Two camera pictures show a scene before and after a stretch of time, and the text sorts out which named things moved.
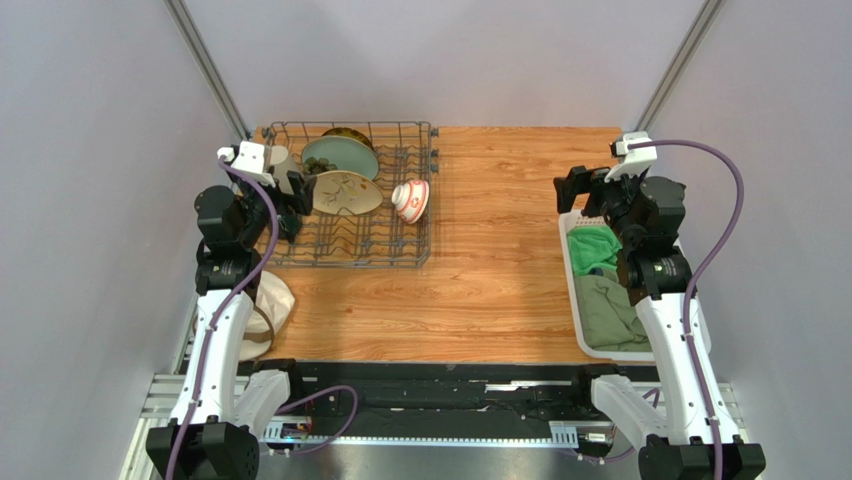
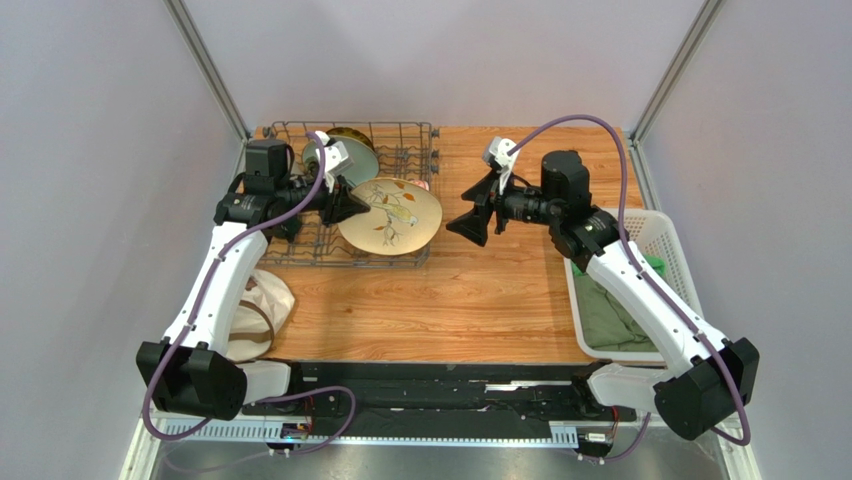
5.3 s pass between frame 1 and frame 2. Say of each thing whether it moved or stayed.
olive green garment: stayed
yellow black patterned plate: stayed
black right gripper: moved
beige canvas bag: stayed
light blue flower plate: stayed
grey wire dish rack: stayed
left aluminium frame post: stayed
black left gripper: moved
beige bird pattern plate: moved
